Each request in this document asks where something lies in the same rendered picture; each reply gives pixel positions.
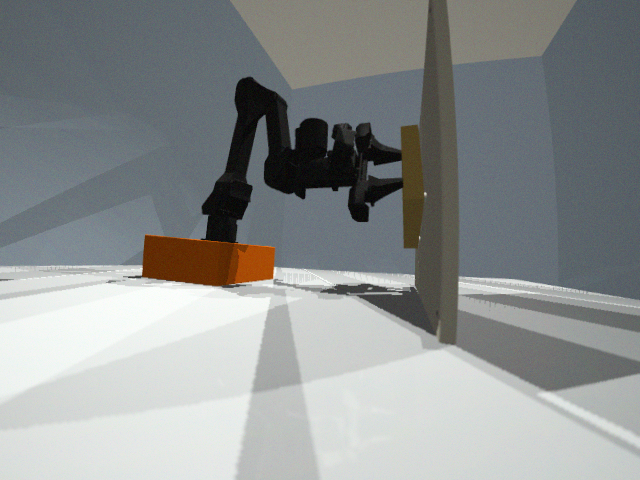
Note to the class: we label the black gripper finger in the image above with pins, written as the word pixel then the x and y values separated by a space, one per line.
pixel 379 188
pixel 382 154

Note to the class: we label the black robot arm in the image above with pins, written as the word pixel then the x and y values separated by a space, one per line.
pixel 286 170

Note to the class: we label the gold picture frame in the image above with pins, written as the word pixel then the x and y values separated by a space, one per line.
pixel 413 189

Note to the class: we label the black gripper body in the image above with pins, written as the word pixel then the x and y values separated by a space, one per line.
pixel 358 194

